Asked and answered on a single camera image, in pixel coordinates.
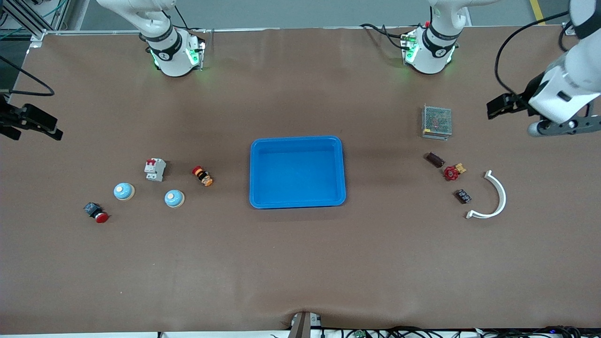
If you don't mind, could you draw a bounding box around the metal mesh power supply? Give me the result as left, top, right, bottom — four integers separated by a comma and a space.
421, 104, 453, 140

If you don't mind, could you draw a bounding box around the grey table edge bracket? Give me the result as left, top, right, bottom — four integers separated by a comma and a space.
287, 311, 322, 338

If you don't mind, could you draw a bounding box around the white circuit breaker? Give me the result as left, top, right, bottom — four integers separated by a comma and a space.
144, 158, 167, 182

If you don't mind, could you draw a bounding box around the black cable bundle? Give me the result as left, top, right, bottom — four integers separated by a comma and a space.
324, 325, 601, 338

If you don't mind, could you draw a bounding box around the white curved plastic clamp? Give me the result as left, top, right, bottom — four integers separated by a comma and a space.
465, 170, 507, 220

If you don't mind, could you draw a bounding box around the red mushroom push button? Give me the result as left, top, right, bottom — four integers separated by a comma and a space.
84, 202, 110, 224

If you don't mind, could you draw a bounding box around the aluminium frame profile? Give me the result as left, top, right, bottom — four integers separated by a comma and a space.
0, 0, 71, 47

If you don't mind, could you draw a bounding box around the orange red push button switch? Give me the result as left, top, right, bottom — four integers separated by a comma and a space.
192, 166, 214, 187

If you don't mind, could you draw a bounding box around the blue plastic tray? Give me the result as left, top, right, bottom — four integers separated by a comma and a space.
249, 136, 347, 209

